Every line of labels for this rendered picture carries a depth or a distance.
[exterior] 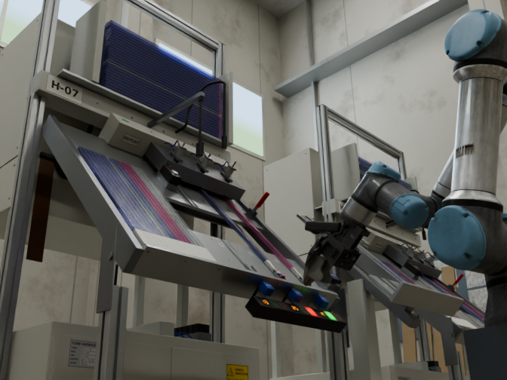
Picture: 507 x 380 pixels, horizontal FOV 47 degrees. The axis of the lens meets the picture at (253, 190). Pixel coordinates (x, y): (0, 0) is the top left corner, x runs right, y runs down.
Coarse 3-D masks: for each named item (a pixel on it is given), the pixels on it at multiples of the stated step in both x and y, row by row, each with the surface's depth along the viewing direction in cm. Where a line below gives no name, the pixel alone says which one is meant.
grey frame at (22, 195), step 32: (224, 64) 243; (32, 96) 172; (96, 96) 185; (32, 128) 168; (160, 128) 201; (32, 160) 165; (224, 160) 221; (0, 288) 151; (128, 288) 117; (0, 320) 146; (224, 320) 201; (0, 352) 144; (96, 352) 111
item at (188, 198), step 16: (64, 128) 170; (80, 144) 164; (96, 144) 173; (128, 160) 177; (144, 160) 187; (176, 192) 174; (192, 192) 184; (208, 192) 195; (176, 208) 175; (192, 208) 172; (208, 208) 178; (224, 208) 188; (240, 208) 199; (224, 224) 188; (240, 224) 185; (256, 224) 192
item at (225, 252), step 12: (204, 240) 150; (216, 240) 155; (216, 252) 147; (228, 252) 152; (240, 252) 157; (252, 252) 163; (264, 252) 169; (228, 264) 144; (240, 264) 148; (252, 264) 154; (264, 264) 159; (276, 264) 165; (276, 276) 155; (288, 276) 162
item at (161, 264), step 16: (144, 256) 121; (160, 256) 123; (176, 256) 125; (192, 256) 129; (144, 272) 123; (160, 272) 125; (176, 272) 128; (192, 272) 130; (208, 272) 133; (224, 272) 136; (240, 272) 138; (256, 272) 142; (208, 288) 135; (224, 288) 138; (240, 288) 141; (256, 288) 144; (288, 288) 151; (304, 288) 154; (304, 304) 158
